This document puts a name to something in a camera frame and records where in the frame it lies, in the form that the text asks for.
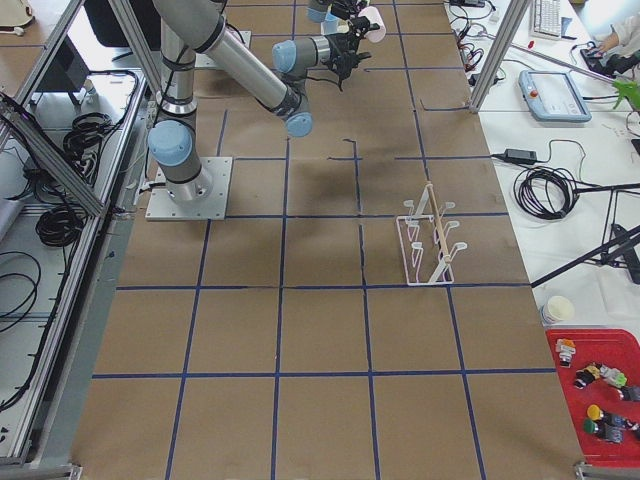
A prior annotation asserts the coiled black cable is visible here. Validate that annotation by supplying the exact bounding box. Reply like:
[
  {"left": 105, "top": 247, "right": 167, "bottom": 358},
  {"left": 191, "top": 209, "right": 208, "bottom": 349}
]
[{"left": 514, "top": 167, "right": 581, "bottom": 220}]

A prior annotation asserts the teach pendant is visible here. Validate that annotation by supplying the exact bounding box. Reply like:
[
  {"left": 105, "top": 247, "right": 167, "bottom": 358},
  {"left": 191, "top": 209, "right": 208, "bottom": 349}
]
[{"left": 518, "top": 70, "right": 592, "bottom": 123}]

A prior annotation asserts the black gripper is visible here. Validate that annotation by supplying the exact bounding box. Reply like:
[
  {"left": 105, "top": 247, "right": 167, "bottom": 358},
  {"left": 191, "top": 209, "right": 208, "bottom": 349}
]
[
  {"left": 327, "top": 31, "right": 372, "bottom": 91},
  {"left": 330, "top": 0, "right": 378, "bottom": 34}
]

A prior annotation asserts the black power adapter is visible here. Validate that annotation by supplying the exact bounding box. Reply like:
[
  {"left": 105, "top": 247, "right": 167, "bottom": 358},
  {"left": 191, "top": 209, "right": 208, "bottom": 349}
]
[{"left": 503, "top": 148, "right": 538, "bottom": 165}]

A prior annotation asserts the pink plastic cup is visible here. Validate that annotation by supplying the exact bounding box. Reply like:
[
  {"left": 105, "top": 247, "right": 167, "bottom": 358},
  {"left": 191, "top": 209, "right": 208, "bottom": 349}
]
[{"left": 358, "top": 5, "right": 386, "bottom": 43}]

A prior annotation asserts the black camera tripod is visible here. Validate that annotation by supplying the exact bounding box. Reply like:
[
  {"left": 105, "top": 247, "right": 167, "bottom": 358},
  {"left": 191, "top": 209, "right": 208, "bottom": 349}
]
[{"left": 525, "top": 183, "right": 639, "bottom": 288}]

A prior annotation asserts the red parts tray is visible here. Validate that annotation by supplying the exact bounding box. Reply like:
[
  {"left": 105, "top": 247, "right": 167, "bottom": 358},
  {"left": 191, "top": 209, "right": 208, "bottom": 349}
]
[{"left": 546, "top": 328, "right": 639, "bottom": 468}]

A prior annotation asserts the light blue cup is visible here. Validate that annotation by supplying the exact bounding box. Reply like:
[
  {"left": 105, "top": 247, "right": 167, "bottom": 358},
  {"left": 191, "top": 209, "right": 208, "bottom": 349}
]
[{"left": 321, "top": 11, "right": 339, "bottom": 35}]

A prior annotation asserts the white wire cup rack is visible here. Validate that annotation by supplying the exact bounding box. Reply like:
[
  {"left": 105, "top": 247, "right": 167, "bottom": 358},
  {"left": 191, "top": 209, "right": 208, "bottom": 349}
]
[{"left": 395, "top": 181, "right": 468, "bottom": 286}]

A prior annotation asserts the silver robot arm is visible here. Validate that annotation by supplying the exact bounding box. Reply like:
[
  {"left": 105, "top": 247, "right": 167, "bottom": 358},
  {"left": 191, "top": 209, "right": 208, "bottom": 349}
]
[
  {"left": 307, "top": 0, "right": 370, "bottom": 35},
  {"left": 147, "top": 1, "right": 386, "bottom": 204}
]

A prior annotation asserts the paper cup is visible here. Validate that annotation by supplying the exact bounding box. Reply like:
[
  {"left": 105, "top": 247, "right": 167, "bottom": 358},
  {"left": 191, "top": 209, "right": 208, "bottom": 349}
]
[{"left": 541, "top": 295, "right": 575, "bottom": 325}]

